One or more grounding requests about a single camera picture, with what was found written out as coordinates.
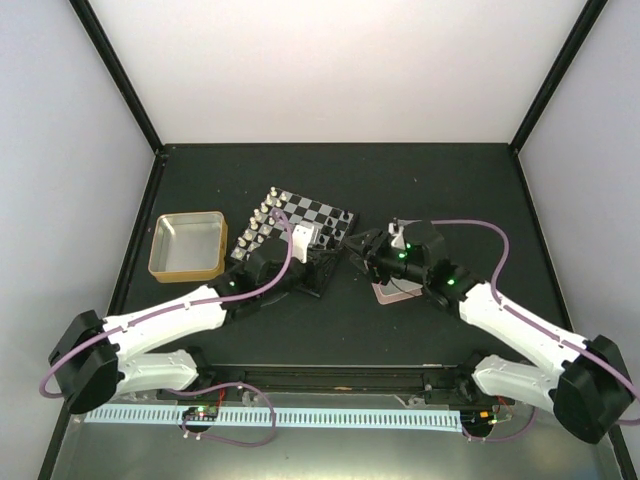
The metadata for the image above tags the black and silver chessboard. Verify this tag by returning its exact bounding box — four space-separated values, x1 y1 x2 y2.
228 186 359 277

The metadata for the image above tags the black frame post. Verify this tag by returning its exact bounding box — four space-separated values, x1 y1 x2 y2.
509 0 608 154
69 0 164 154

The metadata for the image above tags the small green circuit board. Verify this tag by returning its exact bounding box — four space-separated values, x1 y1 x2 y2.
182 406 218 421

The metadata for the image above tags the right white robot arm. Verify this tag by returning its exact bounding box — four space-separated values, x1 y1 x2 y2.
344 220 639 444

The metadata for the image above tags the light blue cable duct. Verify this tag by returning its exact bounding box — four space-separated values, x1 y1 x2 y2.
84 404 462 433

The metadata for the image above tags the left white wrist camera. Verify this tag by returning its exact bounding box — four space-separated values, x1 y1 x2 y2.
292 221 320 264

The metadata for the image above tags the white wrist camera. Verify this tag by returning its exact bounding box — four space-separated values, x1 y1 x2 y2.
388 219 407 250
292 221 320 264

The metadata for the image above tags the left black frame post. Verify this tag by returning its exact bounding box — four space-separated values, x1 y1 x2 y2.
69 0 164 154

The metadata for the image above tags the gold metal tin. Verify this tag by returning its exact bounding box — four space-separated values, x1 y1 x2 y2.
148 211 228 283

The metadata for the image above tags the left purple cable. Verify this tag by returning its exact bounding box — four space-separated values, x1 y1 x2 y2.
39 208 295 400

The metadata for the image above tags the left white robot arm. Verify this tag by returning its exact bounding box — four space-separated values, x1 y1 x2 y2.
47 239 337 415

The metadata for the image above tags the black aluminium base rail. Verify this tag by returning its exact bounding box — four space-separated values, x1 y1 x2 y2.
184 365 495 405

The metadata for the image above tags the pink metal tin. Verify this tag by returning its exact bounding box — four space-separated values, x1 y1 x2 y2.
372 278 422 305

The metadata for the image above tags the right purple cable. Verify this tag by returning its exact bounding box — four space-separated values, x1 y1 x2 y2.
430 217 640 427

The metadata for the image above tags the purple cable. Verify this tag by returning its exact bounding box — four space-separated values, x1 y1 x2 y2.
39 208 295 400
430 217 640 427

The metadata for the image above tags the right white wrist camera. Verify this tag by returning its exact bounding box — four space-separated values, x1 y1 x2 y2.
388 219 407 250

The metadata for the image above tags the right black frame post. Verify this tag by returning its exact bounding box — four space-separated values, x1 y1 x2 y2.
509 0 608 154

